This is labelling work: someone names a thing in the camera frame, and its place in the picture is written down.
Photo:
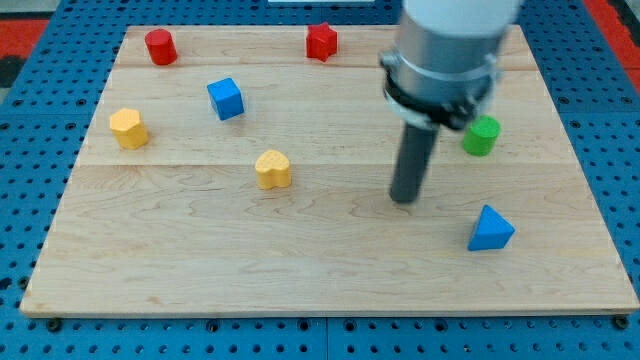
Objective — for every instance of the green cylinder block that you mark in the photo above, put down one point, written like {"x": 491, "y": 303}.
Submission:
{"x": 481, "y": 136}

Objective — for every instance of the red star block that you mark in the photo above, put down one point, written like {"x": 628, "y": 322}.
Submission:
{"x": 321, "y": 42}

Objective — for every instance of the yellow heart block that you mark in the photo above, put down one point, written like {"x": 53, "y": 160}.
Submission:
{"x": 273, "y": 170}

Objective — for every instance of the yellow hexagon block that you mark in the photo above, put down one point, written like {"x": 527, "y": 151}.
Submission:
{"x": 128, "y": 128}

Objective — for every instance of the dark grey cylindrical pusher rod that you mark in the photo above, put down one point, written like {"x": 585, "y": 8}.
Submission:
{"x": 412, "y": 161}

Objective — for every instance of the wooden board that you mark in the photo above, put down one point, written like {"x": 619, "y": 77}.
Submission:
{"x": 179, "y": 228}

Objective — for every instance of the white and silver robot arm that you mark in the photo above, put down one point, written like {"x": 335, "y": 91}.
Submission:
{"x": 441, "y": 71}

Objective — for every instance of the red cylinder block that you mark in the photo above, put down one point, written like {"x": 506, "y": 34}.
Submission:
{"x": 160, "y": 46}

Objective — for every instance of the blue triangle block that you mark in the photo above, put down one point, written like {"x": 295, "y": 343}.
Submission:
{"x": 491, "y": 231}

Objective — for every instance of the blue cube block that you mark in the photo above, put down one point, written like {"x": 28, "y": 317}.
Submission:
{"x": 226, "y": 98}

